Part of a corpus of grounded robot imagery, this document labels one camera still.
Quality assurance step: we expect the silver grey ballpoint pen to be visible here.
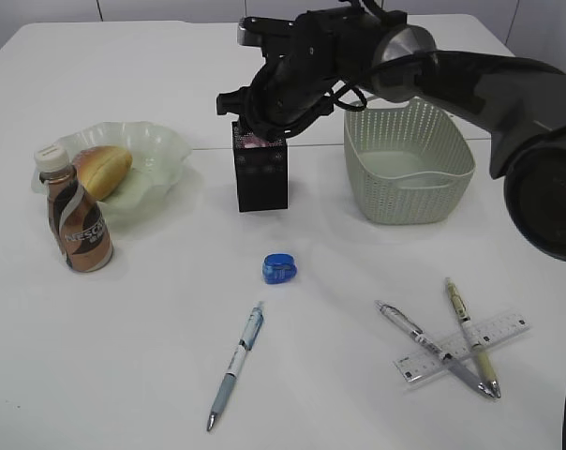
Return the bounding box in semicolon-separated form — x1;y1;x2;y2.
375;300;496;399

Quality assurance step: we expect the pink pencil sharpener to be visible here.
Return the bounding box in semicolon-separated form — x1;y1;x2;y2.
241;133;271;149

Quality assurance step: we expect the sugared toy bread bun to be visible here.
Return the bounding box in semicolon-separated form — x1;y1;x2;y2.
73;145;132;201

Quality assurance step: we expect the transparent plastic ruler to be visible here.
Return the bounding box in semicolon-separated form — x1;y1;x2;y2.
394;310;531;385

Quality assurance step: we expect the cream yellow ballpoint pen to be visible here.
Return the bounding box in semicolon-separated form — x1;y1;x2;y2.
444;277;501;399

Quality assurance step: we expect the brown Nescafe coffee bottle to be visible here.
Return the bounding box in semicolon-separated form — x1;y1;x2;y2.
34;144;113;273

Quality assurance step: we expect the blue pencil sharpener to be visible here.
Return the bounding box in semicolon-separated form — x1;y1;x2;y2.
261;253;297;284

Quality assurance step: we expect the pale green wavy glass plate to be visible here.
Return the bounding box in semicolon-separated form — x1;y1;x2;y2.
55;122;192;233

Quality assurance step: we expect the black mesh pen holder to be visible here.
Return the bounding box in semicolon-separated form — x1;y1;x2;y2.
231;121;289;213

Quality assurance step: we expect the blue grey ballpoint pen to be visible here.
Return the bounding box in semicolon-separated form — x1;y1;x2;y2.
206;302;264;432

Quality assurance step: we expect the pale green plastic basket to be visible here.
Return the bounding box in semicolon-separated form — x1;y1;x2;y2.
343;97;476;226

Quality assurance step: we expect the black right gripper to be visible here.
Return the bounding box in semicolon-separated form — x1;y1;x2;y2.
216;51;335;139

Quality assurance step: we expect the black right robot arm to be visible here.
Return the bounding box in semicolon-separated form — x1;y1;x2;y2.
216;1;566;262

